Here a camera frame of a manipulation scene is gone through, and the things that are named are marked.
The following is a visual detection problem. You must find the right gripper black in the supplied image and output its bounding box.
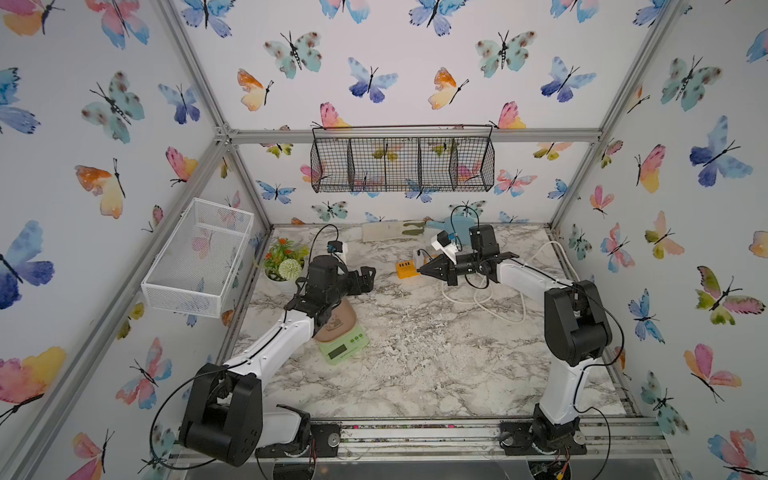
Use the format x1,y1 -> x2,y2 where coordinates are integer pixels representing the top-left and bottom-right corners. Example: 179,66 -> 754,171
420,252 -> 483,287

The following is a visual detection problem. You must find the white charger adapter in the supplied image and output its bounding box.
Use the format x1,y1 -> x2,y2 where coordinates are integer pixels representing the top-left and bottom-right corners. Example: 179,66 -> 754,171
413,248 -> 433,269

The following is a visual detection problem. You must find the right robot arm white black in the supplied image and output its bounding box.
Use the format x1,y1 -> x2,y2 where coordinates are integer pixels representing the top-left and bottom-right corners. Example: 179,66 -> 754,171
418,224 -> 613,454

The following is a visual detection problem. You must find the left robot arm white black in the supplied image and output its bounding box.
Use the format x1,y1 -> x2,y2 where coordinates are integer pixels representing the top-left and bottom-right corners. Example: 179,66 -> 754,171
179,255 -> 376,467

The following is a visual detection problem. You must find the green electronic scale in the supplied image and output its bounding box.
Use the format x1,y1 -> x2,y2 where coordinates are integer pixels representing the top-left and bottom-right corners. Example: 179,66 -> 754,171
315,324 -> 369,365

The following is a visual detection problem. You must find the orange power strip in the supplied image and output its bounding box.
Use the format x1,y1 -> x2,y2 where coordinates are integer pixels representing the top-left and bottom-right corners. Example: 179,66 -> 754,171
396,260 -> 419,279

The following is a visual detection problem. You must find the pink bowl with panda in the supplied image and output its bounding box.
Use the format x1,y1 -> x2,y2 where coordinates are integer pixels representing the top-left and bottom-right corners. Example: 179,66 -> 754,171
314,298 -> 357,343

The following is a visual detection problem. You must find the teal dustpan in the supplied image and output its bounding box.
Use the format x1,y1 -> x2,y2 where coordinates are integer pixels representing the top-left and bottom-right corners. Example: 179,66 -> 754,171
426,215 -> 477,246

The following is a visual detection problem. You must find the white cloth with green print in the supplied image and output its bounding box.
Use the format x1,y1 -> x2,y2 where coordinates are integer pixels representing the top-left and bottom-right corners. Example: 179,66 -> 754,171
362,221 -> 427,243

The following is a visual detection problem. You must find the potted artificial plant white pot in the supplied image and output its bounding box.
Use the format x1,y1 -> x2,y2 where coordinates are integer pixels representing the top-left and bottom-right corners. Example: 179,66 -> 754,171
261,237 -> 310,293

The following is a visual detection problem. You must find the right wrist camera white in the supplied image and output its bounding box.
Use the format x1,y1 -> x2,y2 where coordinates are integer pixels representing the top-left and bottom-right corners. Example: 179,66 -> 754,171
430,231 -> 459,258

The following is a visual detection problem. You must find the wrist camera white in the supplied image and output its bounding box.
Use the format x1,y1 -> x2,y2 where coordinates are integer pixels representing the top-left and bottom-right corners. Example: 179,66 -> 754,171
430,231 -> 459,258
326,240 -> 348,264

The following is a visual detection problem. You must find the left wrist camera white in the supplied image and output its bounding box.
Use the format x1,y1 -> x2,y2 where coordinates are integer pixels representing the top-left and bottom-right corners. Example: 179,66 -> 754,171
326,240 -> 348,264

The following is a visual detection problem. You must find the white power strip cable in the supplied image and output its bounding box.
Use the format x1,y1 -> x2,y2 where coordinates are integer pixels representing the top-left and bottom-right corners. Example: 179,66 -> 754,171
440,239 -> 601,325

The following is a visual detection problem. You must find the black wire wall basket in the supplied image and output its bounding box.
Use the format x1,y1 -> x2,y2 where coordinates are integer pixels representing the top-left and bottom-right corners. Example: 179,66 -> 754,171
305,124 -> 496,194

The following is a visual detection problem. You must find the white mesh wall basket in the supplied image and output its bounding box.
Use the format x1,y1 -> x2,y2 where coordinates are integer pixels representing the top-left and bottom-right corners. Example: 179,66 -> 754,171
141,198 -> 254,318

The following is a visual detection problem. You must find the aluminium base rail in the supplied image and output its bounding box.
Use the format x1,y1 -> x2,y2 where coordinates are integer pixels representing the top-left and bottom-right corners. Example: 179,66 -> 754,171
167,416 -> 673,464

